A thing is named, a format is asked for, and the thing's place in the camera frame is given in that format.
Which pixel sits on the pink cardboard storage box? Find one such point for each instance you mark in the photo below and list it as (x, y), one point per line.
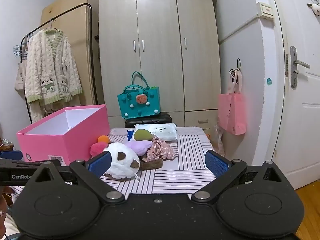
(65, 135)

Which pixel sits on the striped table cloth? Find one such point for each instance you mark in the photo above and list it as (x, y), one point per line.
(187, 173)

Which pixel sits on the purple plush toy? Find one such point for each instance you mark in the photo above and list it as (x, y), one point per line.
(139, 147)

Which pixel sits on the cream fluffy cardigan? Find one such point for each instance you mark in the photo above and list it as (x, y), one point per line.
(52, 80)

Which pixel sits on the pink floral cloth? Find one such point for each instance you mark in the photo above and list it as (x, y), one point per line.
(159, 150)

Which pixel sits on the wall switch box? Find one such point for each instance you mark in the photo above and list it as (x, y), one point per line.
(265, 11)

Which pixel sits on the pink fluffy heart plush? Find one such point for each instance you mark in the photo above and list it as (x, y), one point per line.
(97, 148)

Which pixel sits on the teal felt handbag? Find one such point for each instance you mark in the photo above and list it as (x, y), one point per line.
(137, 101)

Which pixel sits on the orange plush ball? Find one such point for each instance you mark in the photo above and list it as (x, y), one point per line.
(104, 139)

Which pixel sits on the silver door handle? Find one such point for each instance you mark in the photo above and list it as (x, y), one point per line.
(294, 63)

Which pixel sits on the white soft cotton tissue pack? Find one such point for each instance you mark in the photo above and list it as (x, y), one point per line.
(166, 132)

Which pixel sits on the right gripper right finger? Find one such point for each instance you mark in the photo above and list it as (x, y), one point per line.
(227, 175)

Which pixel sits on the white door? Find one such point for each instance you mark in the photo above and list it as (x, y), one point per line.
(297, 148)

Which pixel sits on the black clothes rack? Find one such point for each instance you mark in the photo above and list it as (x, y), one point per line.
(59, 65)

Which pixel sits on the pink hanging shopping bag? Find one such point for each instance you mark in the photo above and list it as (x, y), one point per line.
(231, 106)

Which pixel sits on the white brown plush ball toy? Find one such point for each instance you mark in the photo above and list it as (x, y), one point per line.
(125, 163)

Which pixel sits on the green egg-shaped plush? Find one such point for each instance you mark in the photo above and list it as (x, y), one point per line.
(142, 134)

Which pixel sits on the beige three-door wardrobe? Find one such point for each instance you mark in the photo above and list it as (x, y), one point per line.
(171, 44)

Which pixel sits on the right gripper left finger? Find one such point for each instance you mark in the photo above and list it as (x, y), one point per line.
(89, 174)

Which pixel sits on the blue wet wipes pack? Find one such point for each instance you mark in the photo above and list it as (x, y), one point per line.
(130, 135)

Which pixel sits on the light wooden cabinet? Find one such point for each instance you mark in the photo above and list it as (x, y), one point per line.
(81, 27)

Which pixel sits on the brown plush slipper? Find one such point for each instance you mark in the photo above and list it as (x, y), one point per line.
(151, 165)

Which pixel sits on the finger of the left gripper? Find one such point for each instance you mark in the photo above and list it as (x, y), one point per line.
(11, 155)

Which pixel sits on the black suitcase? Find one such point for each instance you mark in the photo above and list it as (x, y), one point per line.
(161, 118)

